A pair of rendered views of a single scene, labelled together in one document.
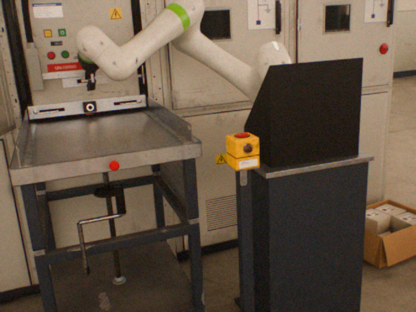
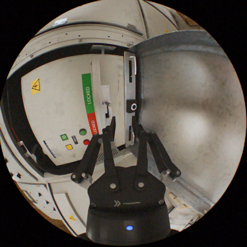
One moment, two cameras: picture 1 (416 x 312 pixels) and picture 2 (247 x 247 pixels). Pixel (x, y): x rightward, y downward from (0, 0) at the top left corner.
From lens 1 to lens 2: 181 cm
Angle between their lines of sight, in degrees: 47
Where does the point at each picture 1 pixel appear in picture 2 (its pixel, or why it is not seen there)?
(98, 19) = (42, 104)
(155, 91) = (125, 40)
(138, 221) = not seen: hidden behind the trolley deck
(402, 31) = not seen: hidden behind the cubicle
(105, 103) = (129, 90)
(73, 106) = (128, 119)
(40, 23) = (64, 152)
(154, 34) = not seen: outside the picture
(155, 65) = (96, 33)
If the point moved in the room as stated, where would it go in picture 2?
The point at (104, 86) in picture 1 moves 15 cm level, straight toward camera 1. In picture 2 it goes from (113, 90) to (136, 98)
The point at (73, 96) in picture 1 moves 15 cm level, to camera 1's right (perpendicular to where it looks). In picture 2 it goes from (120, 118) to (125, 90)
